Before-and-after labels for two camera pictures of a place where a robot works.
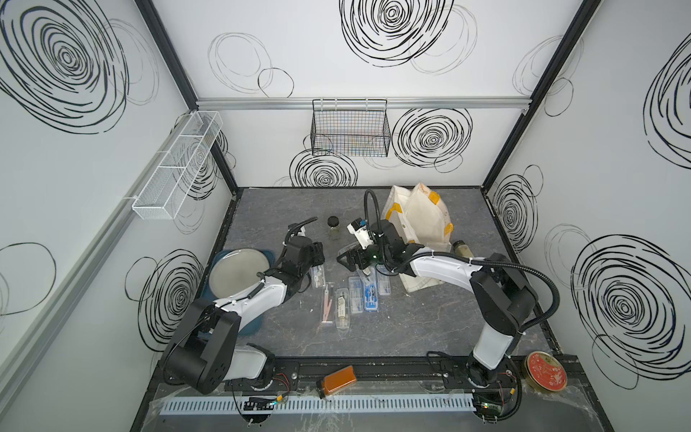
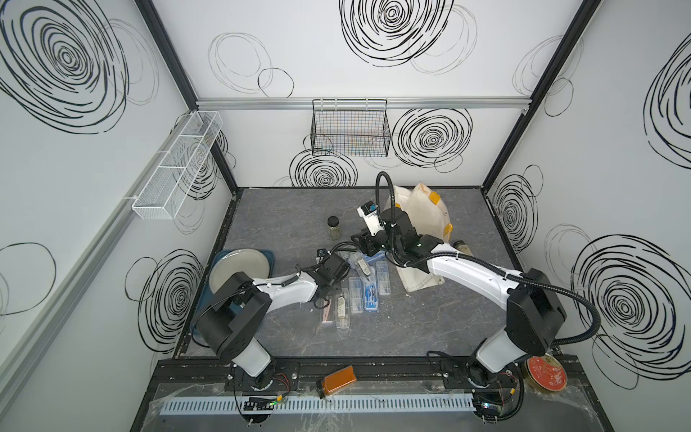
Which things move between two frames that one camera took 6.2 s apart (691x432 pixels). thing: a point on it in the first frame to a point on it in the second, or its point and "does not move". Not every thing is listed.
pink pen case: x=328 y=302 does not move
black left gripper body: x=315 y=257 to x=336 y=283
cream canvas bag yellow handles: x=424 y=219 does not move
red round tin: x=544 y=372 does not move
